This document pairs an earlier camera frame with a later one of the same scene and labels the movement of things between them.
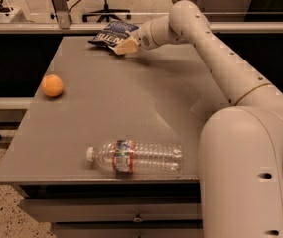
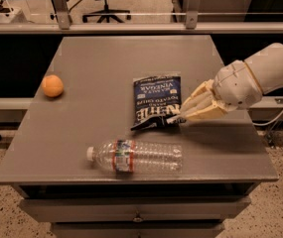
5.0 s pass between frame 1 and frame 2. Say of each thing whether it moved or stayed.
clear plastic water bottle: stayed
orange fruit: stayed
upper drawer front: stayed
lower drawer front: stayed
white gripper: moved
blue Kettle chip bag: moved
